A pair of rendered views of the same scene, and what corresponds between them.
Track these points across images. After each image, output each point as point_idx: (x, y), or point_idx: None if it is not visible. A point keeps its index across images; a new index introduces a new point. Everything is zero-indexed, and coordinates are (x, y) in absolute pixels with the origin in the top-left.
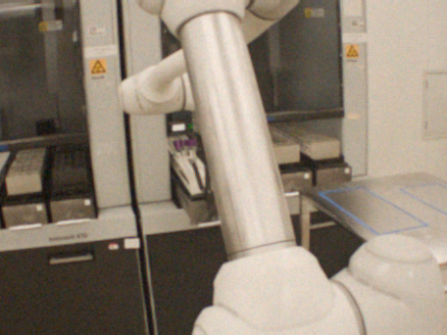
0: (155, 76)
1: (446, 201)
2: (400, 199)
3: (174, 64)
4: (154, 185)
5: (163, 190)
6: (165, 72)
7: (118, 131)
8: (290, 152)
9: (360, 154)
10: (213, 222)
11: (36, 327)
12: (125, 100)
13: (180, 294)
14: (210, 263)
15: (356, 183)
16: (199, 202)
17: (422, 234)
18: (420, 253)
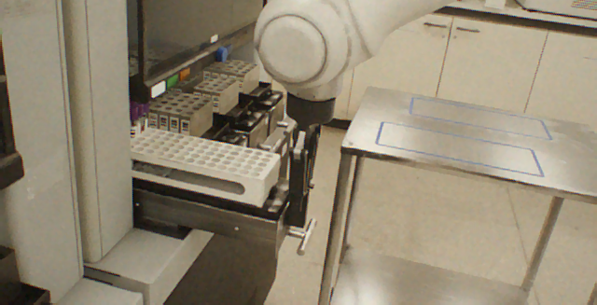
0: (423, 1)
1: (470, 117)
2: (443, 126)
3: None
4: (117, 214)
5: (126, 216)
6: None
7: (63, 127)
8: (233, 92)
9: (263, 76)
10: (309, 238)
11: None
12: (334, 58)
13: None
14: (204, 297)
15: (366, 118)
16: (284, 214)
17: (556, 161)
18: None
